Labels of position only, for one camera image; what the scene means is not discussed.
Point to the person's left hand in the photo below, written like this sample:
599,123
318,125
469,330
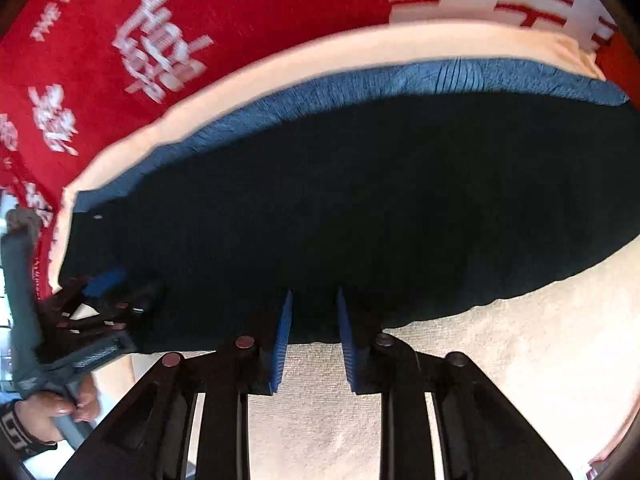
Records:
38,413

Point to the red sofa cover with characters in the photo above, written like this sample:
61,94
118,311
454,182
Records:
88,86

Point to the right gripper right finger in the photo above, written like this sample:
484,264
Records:
440,411

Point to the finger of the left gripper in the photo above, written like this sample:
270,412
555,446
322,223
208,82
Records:
114,310
86,290

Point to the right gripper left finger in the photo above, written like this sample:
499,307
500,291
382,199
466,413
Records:
187,418

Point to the patterned left sleeve forearm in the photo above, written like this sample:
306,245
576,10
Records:
13,431

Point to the black pants with blue trim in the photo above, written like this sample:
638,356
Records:
413,191

